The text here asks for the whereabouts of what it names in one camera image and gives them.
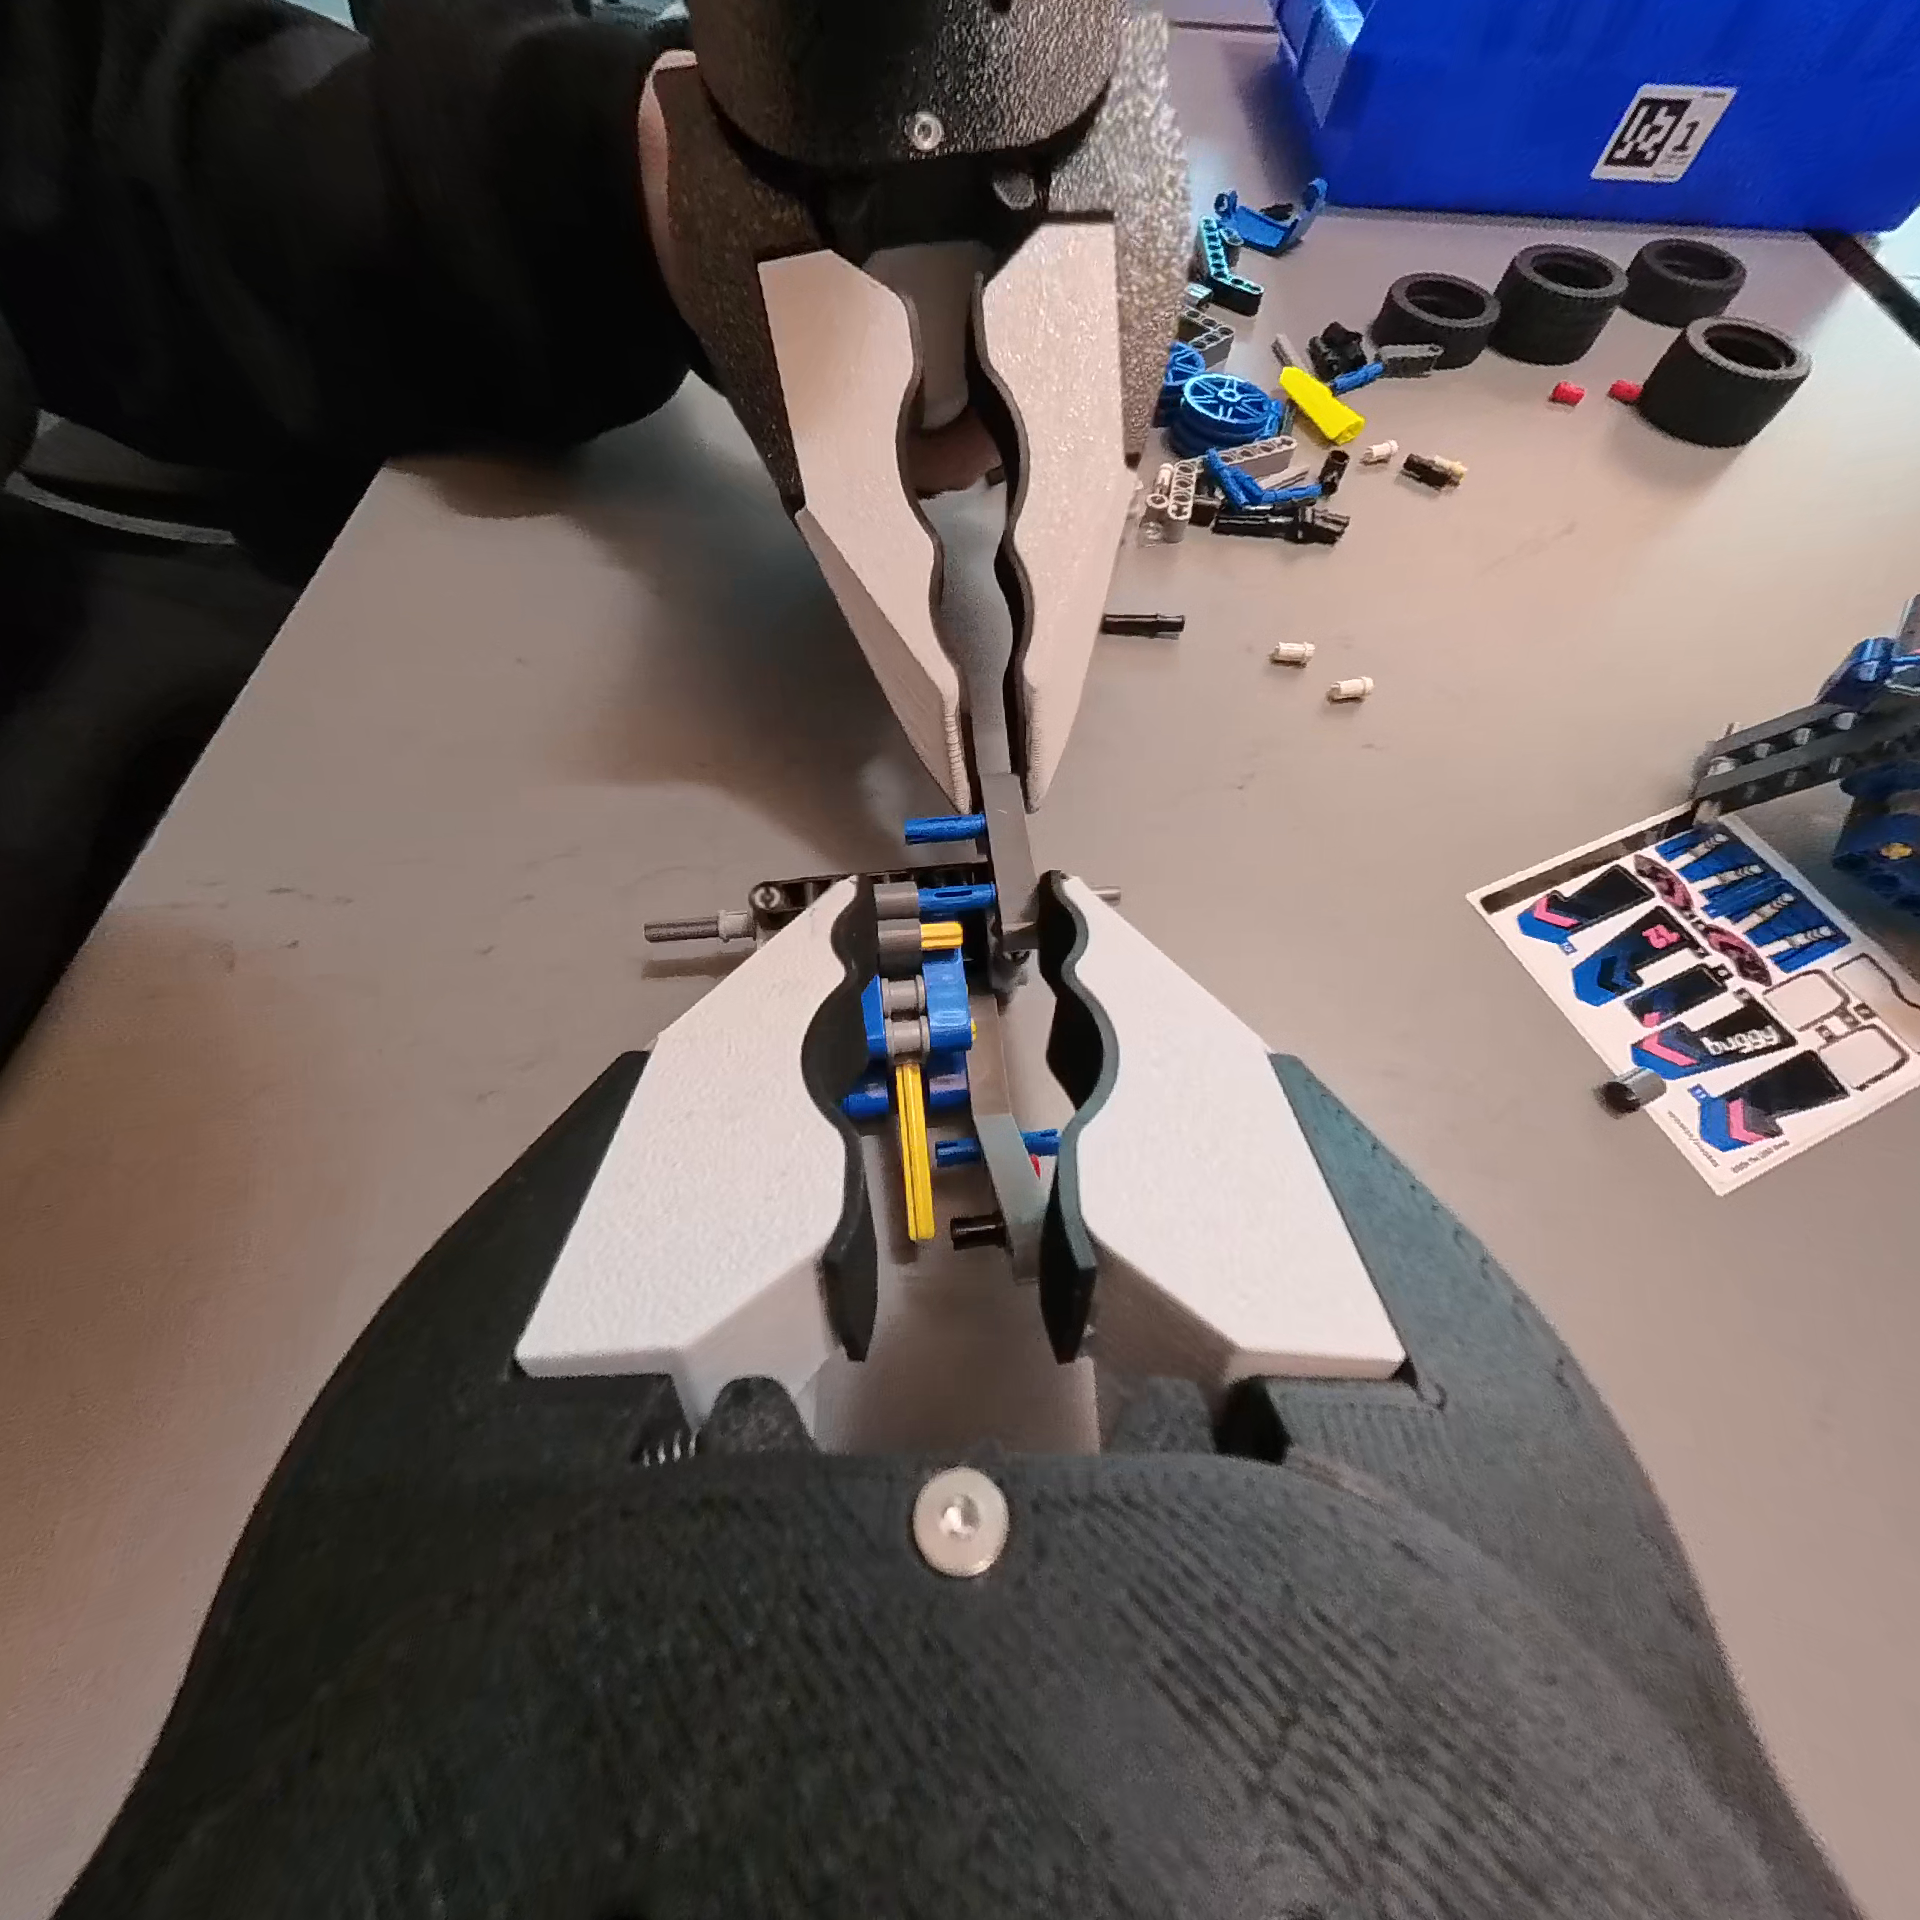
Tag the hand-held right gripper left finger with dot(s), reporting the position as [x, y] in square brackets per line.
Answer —
[673, 1217]

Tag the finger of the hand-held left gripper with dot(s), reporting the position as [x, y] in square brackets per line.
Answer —
[840, 451]
[1075, 419]

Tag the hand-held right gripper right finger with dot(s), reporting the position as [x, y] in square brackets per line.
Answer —
[1244, 1217]

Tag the blue lego chassis assembly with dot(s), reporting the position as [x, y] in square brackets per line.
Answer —
[932, 1021]

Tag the grey lego beam blue pins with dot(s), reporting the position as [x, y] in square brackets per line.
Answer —
[1015, 854]

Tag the person's left forearm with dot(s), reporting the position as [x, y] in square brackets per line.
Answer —
[376, 226]

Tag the pile of loose lego parts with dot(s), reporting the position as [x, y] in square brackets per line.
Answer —
[1228, 419]

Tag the black lego pin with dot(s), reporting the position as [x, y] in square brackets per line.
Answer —
[1143, 624]

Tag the black rubber lego tire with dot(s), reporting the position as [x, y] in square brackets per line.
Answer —
[1559, 342]
[1723, 414]
[1686, 308]
[1436, 348]

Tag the small grey lego bushing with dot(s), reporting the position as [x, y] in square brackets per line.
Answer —
[1629, 1092]

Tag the lego sticker sheet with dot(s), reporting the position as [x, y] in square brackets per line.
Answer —
[1697, 991]

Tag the lego assembly with yellow beam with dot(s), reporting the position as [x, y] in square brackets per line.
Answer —
[1877, 751]

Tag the person's left hand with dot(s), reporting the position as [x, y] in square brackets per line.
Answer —
[945, 457]

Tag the blue bin with tag label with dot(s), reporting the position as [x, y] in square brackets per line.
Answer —
[1472, 105]

